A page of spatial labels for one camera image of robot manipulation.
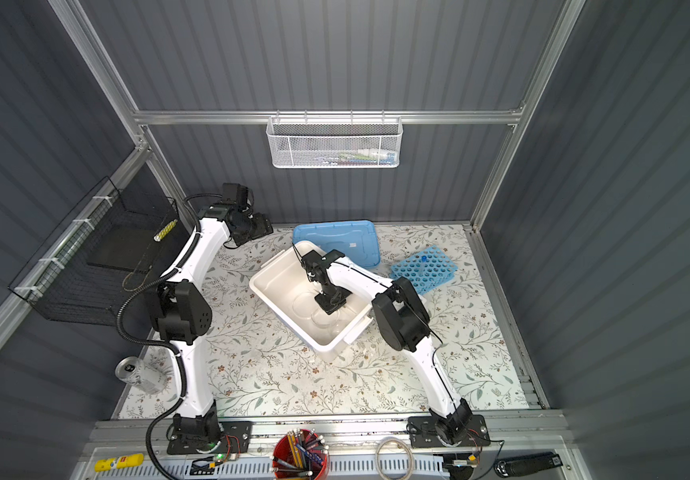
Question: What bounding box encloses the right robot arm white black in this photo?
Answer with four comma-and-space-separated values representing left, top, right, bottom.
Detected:
294, 250, 473, 445

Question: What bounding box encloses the yellow marker bottle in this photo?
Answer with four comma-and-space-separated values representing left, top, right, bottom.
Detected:
94, 453, 145, 473

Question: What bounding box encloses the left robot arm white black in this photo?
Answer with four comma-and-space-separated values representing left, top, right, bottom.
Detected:
145, 205, 273, 452

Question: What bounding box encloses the black wire side basket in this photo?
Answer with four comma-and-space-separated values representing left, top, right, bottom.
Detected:
9, 179, 184, 326

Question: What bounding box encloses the clear petri dish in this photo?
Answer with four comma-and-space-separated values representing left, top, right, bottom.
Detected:
311, 308, 347, 336
292, 292, 320, 320

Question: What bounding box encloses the metal can at edge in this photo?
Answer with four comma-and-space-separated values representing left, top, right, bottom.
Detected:
115, 356, 167, 395

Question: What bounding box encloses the yellow marker in basket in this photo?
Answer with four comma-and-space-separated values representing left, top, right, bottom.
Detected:
153, 219, 179, 243

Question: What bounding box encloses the blue plastic bin lid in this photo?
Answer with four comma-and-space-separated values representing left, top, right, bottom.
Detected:
293, 220, 381, 269

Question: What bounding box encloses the white wire wall basket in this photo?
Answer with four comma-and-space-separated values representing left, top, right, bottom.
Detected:
266, 117, 404, 169

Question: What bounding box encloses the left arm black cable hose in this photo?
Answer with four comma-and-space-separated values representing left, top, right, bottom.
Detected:
115, 193, 226, 480

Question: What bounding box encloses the coiled white cable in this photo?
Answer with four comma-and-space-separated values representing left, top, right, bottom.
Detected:
374, 436, 417, 480

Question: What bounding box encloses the blue test tube rack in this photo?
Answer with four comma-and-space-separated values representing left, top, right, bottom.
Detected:
390, 245, 458, 295

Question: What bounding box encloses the black device on shelf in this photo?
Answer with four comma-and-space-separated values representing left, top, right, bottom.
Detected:
493, 452, 564, 478

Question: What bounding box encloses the red pencil cup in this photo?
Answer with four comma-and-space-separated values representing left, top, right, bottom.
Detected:
271, 428, 330, 480

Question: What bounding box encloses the white plastic storage bin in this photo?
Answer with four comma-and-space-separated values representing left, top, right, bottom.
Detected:
250, 240, 372, 363

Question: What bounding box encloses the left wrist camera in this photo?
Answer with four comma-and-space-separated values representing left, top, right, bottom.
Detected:
221, 182, 254, 211

